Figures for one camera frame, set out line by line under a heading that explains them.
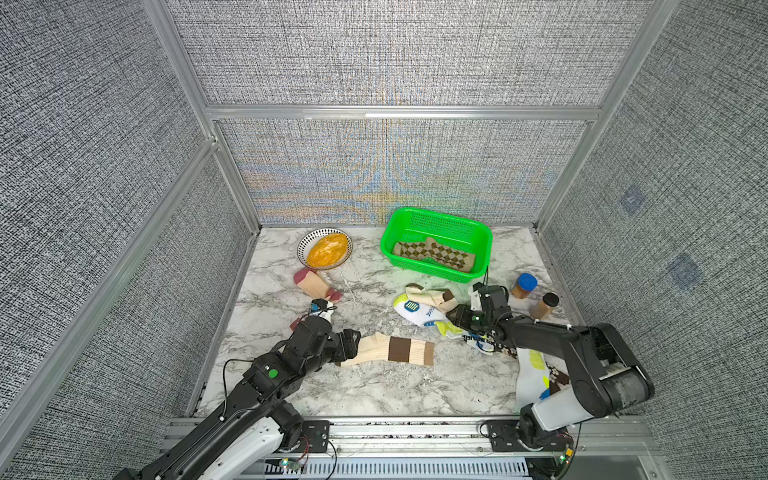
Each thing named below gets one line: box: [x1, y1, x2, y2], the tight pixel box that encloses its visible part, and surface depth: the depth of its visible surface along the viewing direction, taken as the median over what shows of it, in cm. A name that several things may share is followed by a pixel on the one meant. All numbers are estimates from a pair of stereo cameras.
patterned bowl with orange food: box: [297, 228, 353, 271], surface depth 108 cm
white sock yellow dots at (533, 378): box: [516, 348, 551, 411], surface depth 82 cm
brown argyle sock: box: [392, 237, 476, 273], surface depth 111 cm
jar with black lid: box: [529, 292, 559, 320], surface depth 90 cm
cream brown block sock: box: [340, 332, 435, 367], surface depth 90 cm
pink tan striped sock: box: [290, 267, 343, 332], surface depth 102 cm
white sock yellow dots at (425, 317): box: [393, 293, 495, 355], surface depth 96 cm
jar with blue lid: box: [512, 272, 538, 299], surface depth 99 cm
